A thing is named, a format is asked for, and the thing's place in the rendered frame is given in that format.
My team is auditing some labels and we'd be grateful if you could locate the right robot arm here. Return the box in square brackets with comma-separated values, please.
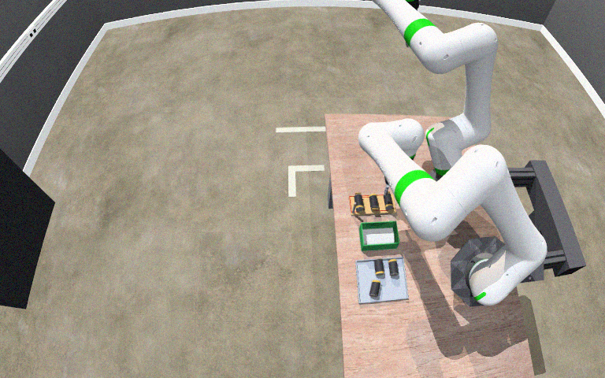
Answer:
[372, 0, 498, 182]

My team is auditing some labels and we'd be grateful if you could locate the black battery with yellow band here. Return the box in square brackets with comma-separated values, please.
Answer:
[388, 259, 399, 276]
[383, 193, 393, 209]
[369, 194, 379, 209]
[354, 195, 364, 210]
[374, 258, 384, 276]
[369, 280, 380, 297]

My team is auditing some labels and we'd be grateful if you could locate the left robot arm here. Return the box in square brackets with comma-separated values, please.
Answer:
[358, 119, 547, 306]

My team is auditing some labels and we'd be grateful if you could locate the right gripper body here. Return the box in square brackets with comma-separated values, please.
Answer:
[408, 0, 421, 10]

